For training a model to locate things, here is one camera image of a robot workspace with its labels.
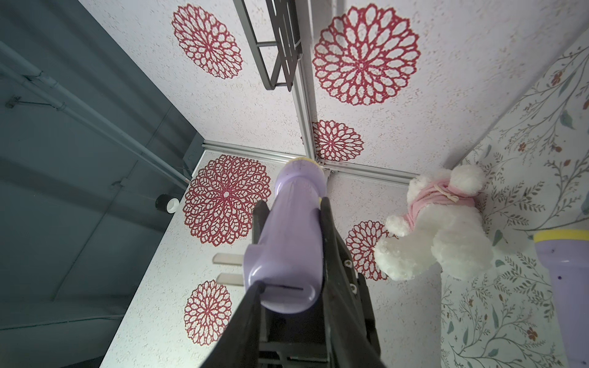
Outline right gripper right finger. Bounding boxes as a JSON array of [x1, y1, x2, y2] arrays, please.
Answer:
[[320, 197, 384, 367]]

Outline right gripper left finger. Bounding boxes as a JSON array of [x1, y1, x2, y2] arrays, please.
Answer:
[[201, 282, 265, 368]]

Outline purple flashlight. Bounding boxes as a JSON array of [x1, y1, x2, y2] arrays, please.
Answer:
[[212, 157, 328, 314], [534, 229, 588, 367]]

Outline white plush toy pink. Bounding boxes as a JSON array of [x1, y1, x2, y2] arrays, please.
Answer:
[[374, 165, 493, 281]]

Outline black wall shelf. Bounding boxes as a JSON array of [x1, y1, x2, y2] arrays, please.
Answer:
[[233, 0, 303, 91]]

